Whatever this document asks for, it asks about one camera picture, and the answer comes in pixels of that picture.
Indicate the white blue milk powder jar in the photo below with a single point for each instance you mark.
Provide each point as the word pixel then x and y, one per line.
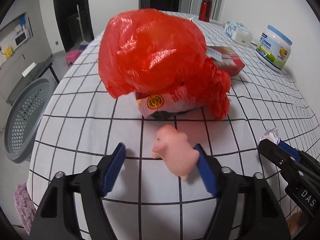
pixel 273 48

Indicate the blue white tissue pack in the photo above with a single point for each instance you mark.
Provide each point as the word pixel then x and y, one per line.
pixel 232 27

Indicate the red white toothpaste box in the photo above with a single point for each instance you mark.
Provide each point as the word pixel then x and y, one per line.
pixel 226 59

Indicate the white flat box on table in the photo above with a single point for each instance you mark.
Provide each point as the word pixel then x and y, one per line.
pixel 29 69

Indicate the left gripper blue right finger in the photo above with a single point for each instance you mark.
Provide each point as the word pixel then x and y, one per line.
pixel 262 217

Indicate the black white checkered tablecloth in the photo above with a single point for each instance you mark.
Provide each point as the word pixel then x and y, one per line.
pixel 82 123

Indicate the white microwave oven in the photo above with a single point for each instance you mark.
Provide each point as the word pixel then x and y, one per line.
pixel 21 37

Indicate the white paper ball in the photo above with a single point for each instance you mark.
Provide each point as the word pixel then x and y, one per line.
pixel 271 135

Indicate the black glass coffee table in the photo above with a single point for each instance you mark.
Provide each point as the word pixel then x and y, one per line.
pixel 35 74

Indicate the purple fuzzy rug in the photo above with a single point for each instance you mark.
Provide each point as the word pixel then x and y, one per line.
pixel 24 207

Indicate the yellow box on counter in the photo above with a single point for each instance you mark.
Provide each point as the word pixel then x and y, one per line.
pixel 8 52

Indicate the white rectangular box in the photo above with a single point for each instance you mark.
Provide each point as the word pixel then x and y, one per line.
pixel 242 37

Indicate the grey perforated laundry basket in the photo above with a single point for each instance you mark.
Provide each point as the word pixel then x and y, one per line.
pixel 24 119

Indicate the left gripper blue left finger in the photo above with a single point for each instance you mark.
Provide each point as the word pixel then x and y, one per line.
pixel 56 215

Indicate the pink plastic stool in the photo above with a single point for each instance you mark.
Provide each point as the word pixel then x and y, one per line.
pixel 71 57

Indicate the red water bottle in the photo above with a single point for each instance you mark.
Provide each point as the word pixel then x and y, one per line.
pixel 205 10

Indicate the pink rubber pig toy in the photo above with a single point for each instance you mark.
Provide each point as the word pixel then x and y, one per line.
pixel 174 149

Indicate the blue water dispenser jug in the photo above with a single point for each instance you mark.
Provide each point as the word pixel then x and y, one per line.
pixel 22 21

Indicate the red plastic bag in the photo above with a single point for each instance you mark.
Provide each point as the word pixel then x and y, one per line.
pixel 153 53

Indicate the grey cabinet counter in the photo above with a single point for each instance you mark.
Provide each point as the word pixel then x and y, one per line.
pixel 11 70

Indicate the red snack bag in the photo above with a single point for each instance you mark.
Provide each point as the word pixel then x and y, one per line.
pixel 165 106

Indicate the broom with blue head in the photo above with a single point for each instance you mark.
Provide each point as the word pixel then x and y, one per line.
pixel 83 43

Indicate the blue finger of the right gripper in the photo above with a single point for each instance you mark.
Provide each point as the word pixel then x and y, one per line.
pixel 284 161
pixel 290 150

